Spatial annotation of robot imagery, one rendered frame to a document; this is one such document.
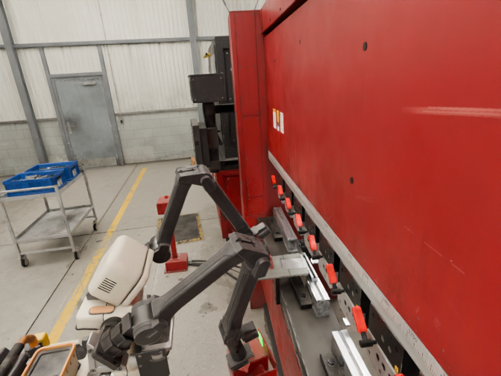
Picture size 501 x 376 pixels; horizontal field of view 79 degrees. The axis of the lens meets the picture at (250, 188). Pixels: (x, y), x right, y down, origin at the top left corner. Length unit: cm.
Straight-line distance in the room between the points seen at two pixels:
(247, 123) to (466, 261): 181
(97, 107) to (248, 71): 649
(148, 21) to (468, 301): 802
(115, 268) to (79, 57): 760
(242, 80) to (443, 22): 169
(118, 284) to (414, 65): 98
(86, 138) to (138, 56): 234
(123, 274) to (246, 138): 141
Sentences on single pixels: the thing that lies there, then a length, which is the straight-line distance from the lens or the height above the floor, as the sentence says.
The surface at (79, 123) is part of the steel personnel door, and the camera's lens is 853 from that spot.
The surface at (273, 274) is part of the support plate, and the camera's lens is 154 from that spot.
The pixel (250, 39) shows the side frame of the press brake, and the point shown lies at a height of 213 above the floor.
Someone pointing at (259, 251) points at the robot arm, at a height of 143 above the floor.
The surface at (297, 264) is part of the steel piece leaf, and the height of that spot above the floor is 100.
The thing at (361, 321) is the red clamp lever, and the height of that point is 129.
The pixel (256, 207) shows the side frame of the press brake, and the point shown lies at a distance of 237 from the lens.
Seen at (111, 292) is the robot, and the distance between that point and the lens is 112.
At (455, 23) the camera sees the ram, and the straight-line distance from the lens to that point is 57.
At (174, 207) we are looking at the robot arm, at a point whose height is 144.
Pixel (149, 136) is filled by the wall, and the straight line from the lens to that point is 826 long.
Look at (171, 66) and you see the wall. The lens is 810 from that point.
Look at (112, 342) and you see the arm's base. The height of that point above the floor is 122.
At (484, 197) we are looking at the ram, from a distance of 52.
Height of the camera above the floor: 190
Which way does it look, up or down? 20 degrees down
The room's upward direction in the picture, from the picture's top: 4 degrees counter-clockwise
